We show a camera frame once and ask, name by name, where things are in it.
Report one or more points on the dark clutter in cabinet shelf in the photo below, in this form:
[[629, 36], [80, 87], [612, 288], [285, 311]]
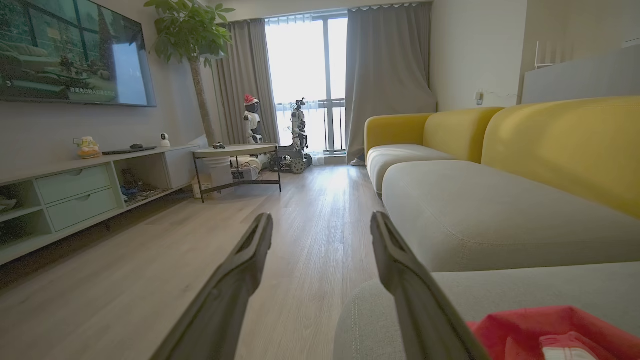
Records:
[[132, 187]]

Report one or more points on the red and white shirt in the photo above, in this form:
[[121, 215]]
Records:
[[555, 335]]

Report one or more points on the yellow toy figure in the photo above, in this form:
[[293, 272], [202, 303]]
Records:
[[89, 148]]

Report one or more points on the white box appliance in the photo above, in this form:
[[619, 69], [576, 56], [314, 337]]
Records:
[[245, 173]]

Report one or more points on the grey and yellow sofa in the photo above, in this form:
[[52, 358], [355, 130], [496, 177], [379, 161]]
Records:
[[500, 210]]

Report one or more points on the tall green indoor tree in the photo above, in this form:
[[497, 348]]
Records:
[[192, 40]]

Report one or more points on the white plant pot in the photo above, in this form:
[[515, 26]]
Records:
[[220, 172]]

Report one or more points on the white partition panel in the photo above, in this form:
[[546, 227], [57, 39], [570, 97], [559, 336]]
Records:
[[580, 80]]

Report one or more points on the grey curtain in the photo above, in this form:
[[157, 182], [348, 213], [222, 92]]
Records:
[[245, 75], [387, 75]]

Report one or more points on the white router with antennas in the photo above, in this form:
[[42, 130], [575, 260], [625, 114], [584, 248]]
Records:
[[542, 64]]

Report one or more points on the round table black metal legs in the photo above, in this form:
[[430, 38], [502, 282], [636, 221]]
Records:
[[235, 150]]

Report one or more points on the brown cardboard box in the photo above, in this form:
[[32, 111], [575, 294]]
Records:
[[200, 187]]

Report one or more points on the white television cabinet with drawers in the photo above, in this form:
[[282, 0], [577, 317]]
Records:
[[75, 195]]

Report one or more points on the white wheeled robot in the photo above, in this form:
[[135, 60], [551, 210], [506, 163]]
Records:
[[297, 145]]

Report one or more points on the humanoid robot with red hat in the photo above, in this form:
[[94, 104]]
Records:
[[252, 120]]

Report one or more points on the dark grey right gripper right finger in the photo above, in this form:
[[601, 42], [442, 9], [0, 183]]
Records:
[[415, 300]]

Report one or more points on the wall-mounted flat television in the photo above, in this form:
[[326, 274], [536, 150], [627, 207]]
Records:
[[70, 50]]

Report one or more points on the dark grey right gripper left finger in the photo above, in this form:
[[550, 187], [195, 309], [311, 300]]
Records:
[[230, 295]]

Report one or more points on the white slipper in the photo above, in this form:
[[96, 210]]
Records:
[[357, 162]]

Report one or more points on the long black bar device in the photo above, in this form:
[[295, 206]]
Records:
[[127, 150]]

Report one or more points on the grey balcony railing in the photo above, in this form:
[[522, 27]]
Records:
[[332, 125]]

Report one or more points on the wall socket with plug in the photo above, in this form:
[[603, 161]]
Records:
[[479, 97]]

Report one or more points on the small white security camera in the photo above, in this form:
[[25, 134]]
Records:
[[165, 140]]

